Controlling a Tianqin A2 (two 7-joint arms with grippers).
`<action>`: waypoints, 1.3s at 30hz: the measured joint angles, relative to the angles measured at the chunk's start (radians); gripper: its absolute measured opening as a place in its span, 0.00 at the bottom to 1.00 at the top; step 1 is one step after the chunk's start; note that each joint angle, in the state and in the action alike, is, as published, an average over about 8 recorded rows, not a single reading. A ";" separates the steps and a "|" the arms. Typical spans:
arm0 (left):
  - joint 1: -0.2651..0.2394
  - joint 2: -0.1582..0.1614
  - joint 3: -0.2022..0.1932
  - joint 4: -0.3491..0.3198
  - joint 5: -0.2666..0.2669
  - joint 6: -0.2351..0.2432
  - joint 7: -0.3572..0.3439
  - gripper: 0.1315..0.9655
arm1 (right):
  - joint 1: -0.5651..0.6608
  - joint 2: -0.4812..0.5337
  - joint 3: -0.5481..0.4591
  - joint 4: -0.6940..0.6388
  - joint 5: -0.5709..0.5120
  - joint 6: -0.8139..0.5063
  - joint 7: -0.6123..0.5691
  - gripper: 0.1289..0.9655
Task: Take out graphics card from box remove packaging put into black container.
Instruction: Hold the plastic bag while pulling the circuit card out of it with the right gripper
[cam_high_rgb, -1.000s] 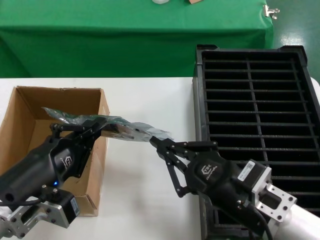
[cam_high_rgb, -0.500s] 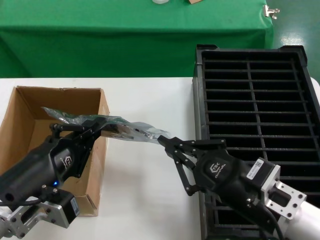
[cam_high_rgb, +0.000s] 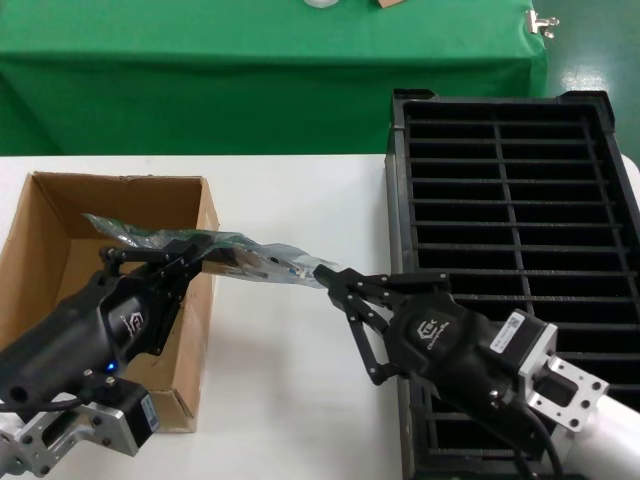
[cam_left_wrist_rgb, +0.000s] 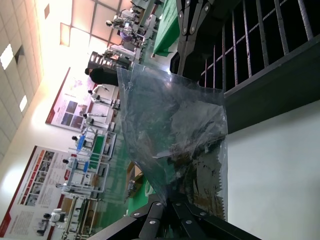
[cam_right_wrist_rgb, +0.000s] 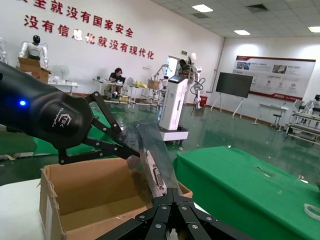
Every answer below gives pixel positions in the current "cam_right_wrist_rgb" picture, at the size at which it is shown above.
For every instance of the yellow items pile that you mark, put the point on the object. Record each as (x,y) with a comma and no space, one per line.
(141,84)

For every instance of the white humanoid robot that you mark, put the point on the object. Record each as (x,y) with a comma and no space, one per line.
(316,102)
(196,75)
(33,48)

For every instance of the brown cardboard box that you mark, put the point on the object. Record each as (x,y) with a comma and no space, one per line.
(87,185)

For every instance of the white desk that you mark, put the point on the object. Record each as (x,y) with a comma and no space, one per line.
(272,107)

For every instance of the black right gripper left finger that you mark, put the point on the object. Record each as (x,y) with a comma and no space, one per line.
(152,220)

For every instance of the seated person in black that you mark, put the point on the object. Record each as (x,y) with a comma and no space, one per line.
(115,80)

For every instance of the red wall lettering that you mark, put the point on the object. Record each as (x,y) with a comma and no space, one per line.
(100,27)

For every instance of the stacked cardboard boxes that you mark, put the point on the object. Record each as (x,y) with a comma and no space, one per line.
(32,68)

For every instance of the green graphics card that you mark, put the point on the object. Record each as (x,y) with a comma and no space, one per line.
(156,172)

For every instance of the white standing fan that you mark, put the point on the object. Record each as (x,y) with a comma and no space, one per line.
(60,71)

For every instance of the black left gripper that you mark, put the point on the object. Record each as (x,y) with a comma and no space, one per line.
(50,112)

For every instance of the metal frame workbench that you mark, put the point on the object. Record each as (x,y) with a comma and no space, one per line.
(135,96)
(303,125)

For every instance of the white tape roll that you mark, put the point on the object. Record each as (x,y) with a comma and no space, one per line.
(312,212)

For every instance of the white red wall poster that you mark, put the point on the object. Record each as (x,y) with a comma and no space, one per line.
(282,75)

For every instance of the red bin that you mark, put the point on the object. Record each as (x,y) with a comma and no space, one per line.
(203,101)

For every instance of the green exit sign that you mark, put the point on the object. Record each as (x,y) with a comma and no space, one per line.
(184,52)

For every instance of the white kiosk machine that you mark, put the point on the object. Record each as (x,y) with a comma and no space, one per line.
(175,105)

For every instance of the black stool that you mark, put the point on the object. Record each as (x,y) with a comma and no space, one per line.
(276,120)

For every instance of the green cloth covered table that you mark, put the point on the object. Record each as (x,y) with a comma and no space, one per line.
(237,187)

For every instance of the small grey object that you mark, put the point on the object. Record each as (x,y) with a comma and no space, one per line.
(264,172)

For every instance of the white table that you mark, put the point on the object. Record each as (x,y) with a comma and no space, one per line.
(65,86)

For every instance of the black screen on stand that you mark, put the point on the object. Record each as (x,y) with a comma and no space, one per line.
(233,84)

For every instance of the ceiling light panel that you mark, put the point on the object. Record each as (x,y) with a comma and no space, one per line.
(314,29)
(202,8)
(241,32)

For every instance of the grey antistatic plastic bag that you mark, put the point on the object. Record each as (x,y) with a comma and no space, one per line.
(150,135)

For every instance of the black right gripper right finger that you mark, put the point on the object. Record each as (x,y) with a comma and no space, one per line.
(197,220)

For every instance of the small cardboard box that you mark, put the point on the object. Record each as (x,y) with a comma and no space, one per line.
(153,84)

